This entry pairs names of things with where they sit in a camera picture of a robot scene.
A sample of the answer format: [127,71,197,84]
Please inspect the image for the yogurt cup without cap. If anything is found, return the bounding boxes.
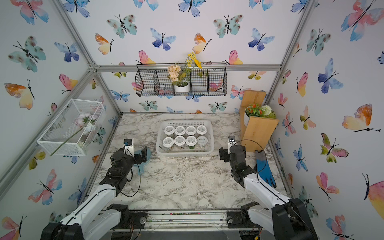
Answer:
[197,136,208,148]

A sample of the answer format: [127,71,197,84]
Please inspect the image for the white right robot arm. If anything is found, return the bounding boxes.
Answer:
[219,136,318,240]

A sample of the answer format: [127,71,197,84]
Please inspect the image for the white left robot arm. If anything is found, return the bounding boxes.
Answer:
[41,139,152,240]

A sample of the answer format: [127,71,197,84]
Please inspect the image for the white plastic perforated basket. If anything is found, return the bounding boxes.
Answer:
[156,120,214,157]

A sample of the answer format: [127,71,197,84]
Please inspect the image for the wooden corner shelf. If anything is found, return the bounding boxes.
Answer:
[240,90,279,153]

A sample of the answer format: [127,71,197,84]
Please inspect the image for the blue black work glove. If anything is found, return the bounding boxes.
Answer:
[254,151,277,188]

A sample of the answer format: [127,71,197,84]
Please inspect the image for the white pot green plant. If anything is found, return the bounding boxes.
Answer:
[244,104,277,126]

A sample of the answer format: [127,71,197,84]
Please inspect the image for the pink artificial flower stem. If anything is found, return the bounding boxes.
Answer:
[50,113,99,157]

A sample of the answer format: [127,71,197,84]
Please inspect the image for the white pot beige flowers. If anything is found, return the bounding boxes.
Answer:
[167,52,203,93]

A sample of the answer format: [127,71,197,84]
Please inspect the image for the white wire mesh box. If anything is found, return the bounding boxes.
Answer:
[37,99,106,157]

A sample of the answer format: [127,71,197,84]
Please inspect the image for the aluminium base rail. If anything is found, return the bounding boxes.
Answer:
[56,208,314,233]

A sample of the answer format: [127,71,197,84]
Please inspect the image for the black wire wall basket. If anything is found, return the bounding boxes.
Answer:
[133,62,228,97]

